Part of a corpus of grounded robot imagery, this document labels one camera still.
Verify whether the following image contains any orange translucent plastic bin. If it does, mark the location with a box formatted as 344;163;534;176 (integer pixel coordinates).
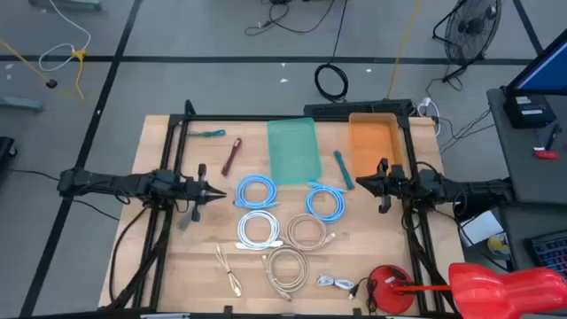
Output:
348;112;405;178

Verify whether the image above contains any black coiled floor cable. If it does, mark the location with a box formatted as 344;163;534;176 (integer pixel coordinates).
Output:
313;0;351;103

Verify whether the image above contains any black computer monitor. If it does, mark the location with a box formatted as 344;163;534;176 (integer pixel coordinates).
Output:
506;28;567;97

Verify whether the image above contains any yellow floor strap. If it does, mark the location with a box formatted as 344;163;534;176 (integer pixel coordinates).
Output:
0;38;89;103

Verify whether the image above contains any backlit black keyboard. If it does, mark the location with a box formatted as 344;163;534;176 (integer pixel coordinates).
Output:
524;230;567;278

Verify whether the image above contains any black aluminium table frame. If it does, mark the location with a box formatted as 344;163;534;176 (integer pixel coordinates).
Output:
105;99;460;319

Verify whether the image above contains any beige HDMI cable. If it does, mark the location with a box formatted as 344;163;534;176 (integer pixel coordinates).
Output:
260;245;310;303

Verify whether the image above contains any black lamp power cord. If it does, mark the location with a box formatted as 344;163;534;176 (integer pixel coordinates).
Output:
347;276;377;315

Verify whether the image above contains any grey metal floor foot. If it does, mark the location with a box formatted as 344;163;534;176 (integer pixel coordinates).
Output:
0;96;44;113
28;0;103;11

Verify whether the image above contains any black floor fan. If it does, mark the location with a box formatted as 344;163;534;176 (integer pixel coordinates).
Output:
431;0;504;84

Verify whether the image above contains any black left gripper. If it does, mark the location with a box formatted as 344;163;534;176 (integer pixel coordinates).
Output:
178;163;228;222

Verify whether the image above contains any black loose floor cable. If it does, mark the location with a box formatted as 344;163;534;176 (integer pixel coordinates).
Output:
245;0;338;36

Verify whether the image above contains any maroon cable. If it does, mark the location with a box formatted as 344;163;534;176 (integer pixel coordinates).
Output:
220;136;244;178

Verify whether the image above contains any teal tool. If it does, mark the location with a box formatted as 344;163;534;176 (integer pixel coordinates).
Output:
332;149;355;191
186;128;227;138

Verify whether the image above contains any long yellow floor cable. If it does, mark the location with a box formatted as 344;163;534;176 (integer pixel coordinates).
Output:
385;0;424;99

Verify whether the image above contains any small white cable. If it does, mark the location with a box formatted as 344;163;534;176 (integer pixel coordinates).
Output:
316;274;356;292

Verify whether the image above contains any dark pen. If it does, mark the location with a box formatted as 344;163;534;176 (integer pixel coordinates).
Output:
543;122;560;152

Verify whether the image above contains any teal translucent plastic bin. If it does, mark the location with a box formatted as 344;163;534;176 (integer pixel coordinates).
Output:
266;117;323;186

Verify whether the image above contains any red desk lamp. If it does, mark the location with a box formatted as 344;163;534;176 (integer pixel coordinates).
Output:
369;261;567;319

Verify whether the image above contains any light blue cable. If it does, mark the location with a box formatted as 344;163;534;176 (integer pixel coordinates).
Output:
304;181;347;224
233;174;280;210

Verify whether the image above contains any black caster base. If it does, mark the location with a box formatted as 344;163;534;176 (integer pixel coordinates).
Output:
0;136;18;172

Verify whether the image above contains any white floor cable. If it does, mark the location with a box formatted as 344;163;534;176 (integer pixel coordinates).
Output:
37;0;93;73

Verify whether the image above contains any grey desk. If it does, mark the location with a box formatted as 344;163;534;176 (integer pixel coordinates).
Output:
498;201;567;276
485;87;567;207

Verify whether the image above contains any black box with labels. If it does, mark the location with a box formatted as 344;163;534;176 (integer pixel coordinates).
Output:
503;90;558;129

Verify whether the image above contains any thin beige cable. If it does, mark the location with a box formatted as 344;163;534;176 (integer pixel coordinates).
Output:
214;244;244;299

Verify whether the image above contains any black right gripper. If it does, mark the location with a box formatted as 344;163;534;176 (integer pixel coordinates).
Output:
354;158;418;214

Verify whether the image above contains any yellow and blue disc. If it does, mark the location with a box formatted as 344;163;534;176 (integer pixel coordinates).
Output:
486;232;513;261

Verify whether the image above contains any white power adapter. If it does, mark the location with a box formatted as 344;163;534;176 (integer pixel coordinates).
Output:
416;96;442;136

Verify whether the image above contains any white paper sheet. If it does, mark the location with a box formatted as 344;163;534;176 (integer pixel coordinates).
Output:
459;209;505;248

